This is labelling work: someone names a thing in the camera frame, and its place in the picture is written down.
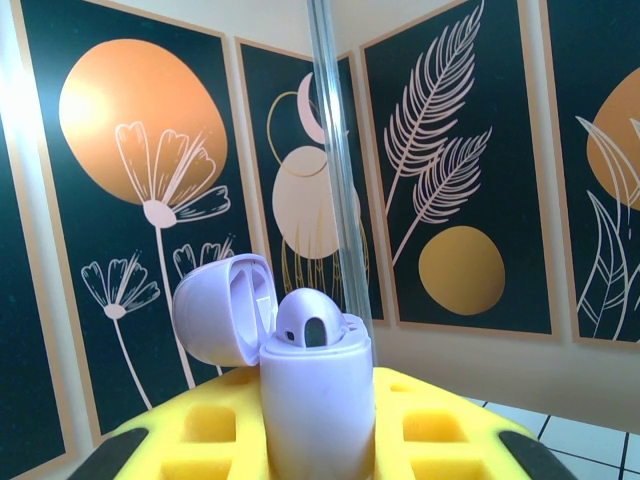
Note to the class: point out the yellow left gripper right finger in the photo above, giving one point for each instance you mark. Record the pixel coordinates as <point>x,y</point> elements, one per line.
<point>440,440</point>

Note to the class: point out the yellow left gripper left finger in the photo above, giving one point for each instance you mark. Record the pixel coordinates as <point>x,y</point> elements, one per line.
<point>200,440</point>

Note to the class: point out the purple earbud charging case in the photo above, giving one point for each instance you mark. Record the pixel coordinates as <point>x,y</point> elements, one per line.
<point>320,410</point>

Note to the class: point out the feather and gold oval poster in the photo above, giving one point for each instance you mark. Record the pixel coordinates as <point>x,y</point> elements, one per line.
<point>460,280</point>

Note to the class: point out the dark framed poster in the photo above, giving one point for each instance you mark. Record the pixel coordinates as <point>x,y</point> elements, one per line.
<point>20,350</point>

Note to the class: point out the moon and beige circle poster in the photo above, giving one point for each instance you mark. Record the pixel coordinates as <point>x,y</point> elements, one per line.
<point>295,210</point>

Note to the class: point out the flower line-art poster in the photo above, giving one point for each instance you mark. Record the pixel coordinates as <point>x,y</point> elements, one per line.
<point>140,125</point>

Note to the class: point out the orange circle leaf poster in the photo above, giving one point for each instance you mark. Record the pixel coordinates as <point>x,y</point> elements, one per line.
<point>615,150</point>

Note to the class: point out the aluminium frame post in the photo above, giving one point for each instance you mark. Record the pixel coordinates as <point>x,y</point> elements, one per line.
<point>335,150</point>

